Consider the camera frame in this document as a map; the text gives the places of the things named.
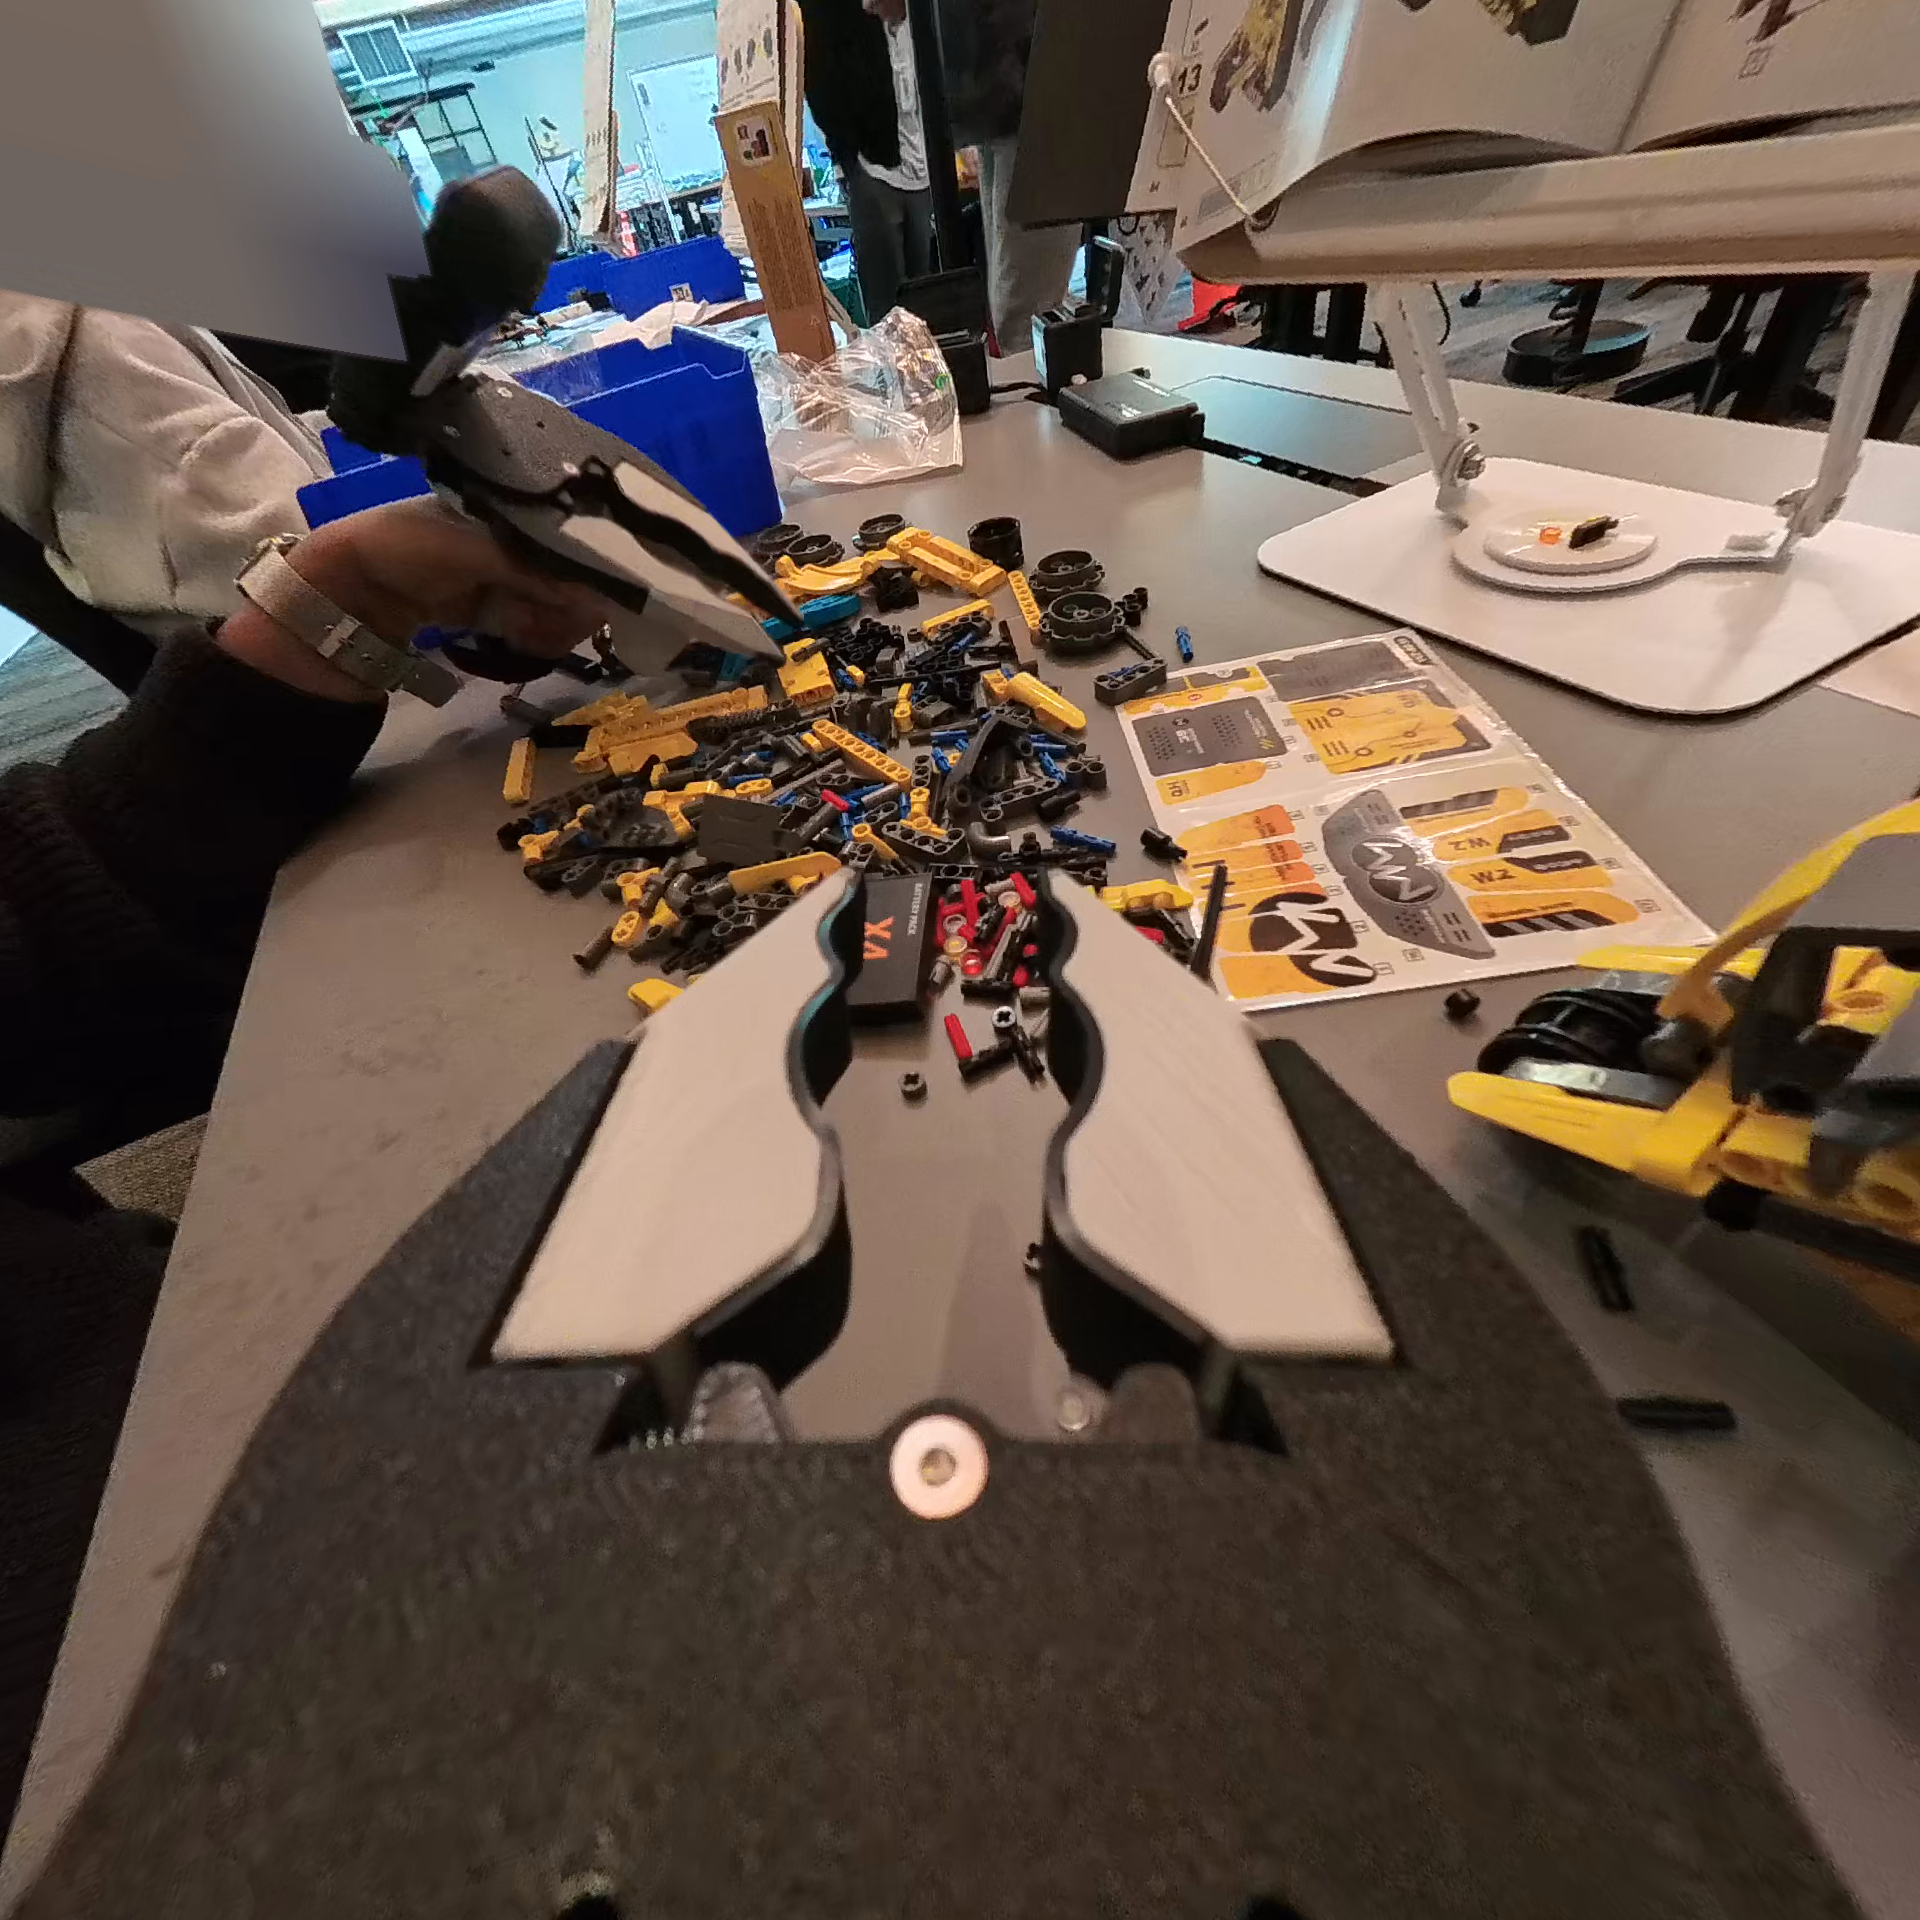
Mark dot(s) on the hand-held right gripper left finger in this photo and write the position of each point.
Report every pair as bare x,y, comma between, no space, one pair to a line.
692,1155

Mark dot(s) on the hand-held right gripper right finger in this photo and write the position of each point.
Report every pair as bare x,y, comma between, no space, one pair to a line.
1201,1171

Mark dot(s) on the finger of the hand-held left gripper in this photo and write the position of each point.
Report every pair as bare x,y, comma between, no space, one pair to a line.
705,630
682,516

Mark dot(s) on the teal toy piece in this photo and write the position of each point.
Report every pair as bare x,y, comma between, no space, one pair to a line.
821,614

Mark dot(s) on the pile of toy building pieces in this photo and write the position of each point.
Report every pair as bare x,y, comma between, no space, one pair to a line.
902,734

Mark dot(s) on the person's left forearm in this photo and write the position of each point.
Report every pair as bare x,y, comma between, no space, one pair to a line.
165,839

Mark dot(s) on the person's left hand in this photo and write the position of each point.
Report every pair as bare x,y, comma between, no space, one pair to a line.
399,586

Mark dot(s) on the large blue plastic bin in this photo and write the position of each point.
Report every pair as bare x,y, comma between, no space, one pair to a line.
676,406

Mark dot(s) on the small blue plastic bin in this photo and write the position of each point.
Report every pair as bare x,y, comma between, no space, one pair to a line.
645,276

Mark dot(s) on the clear plastic bag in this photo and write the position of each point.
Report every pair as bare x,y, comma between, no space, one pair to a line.
869,406

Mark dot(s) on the silver wristwatch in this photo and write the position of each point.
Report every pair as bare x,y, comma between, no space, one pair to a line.
323,616

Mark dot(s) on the black battery pack box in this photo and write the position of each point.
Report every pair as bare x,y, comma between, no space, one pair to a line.
893,945

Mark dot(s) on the tall brown cardboard box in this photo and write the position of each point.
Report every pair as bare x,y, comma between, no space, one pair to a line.
780,225

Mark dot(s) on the person's beige jacket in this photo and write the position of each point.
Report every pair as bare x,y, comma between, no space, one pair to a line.
137,451

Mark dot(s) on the yellow grey sticker sheet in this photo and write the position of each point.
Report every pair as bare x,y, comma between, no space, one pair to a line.
1395,825

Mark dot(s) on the black toy pin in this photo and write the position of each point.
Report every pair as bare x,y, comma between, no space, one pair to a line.
1605,1267
1676,1414

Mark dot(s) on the black charger dock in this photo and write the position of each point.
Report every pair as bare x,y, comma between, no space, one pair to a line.
1068,345

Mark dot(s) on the black power adapter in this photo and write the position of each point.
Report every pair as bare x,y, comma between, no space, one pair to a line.
1126,411

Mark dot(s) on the yellow black toy vehicle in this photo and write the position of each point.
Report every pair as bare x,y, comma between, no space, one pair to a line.
1756,1080

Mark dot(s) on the black flat panel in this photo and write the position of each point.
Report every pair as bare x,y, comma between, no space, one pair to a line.
1090,105

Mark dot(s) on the person's dark trouser leg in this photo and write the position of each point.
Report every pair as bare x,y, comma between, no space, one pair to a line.
68,1425

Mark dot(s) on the white book stand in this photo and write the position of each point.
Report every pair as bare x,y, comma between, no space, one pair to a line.
1651,630

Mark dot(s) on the black chair base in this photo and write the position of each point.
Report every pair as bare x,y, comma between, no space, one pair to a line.
1565,352

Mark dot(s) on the open instruction booklet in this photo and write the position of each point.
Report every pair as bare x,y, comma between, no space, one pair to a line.
1470,76

